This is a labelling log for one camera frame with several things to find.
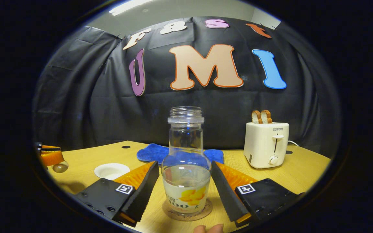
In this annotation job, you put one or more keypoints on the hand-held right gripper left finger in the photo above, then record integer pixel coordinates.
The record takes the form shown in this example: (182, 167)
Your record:
(142, 191)

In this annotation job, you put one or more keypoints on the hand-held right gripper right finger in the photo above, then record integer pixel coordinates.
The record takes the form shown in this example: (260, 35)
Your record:
(225, 191)

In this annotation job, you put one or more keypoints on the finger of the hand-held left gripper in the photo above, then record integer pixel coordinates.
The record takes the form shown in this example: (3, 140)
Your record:
(38, 146)
(52, 158)

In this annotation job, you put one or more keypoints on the yellow ceramic teacup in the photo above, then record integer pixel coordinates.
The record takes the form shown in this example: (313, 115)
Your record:
(110, 171)

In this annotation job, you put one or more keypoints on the clear glass water bottle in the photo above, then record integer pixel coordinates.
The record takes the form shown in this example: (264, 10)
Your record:
(186, 184)

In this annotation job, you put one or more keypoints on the round wooden coaster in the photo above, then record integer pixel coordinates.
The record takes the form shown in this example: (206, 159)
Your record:
(186, 216)

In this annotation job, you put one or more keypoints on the blue towel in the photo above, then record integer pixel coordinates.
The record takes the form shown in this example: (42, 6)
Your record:
(151, 152)

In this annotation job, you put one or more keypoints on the cream white toaster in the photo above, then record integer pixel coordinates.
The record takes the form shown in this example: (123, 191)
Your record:
(264, 145)

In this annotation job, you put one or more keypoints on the bread slice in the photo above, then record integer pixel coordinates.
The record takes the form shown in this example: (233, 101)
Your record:
(256, 117)
(266, 116)

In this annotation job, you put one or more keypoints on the black backdrop cloth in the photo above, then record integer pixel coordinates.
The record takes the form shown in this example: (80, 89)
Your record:
(238, 106)

